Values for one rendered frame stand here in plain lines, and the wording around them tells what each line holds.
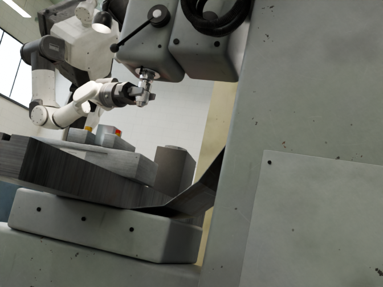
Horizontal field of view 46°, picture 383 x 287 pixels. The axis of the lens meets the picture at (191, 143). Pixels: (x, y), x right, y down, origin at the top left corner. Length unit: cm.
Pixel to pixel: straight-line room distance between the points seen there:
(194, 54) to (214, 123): 190
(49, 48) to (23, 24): 1073
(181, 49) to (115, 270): 67
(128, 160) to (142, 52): 40
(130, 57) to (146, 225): 55
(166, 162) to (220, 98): 168
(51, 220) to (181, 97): 1035
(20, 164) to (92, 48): 114
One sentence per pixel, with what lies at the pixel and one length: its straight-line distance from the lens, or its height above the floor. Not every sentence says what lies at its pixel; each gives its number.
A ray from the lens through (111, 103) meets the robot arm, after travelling 158.
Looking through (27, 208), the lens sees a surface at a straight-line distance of 141.
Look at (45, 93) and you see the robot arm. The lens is 184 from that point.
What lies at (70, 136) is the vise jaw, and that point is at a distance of 131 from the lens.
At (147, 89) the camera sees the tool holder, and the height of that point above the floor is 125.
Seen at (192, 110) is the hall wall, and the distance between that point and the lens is 1139.
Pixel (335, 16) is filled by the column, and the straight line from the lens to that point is 122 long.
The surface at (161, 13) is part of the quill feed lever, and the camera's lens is 145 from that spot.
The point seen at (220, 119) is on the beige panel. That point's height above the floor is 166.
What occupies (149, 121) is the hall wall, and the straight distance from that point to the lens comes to 1169.
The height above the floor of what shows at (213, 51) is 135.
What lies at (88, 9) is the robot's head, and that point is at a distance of 190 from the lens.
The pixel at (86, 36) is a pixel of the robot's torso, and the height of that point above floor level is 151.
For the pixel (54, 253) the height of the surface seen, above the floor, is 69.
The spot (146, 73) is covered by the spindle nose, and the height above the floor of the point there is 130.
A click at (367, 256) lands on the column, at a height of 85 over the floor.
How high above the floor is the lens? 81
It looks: 11 degrees up
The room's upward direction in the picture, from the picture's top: 12 degrees clockwise
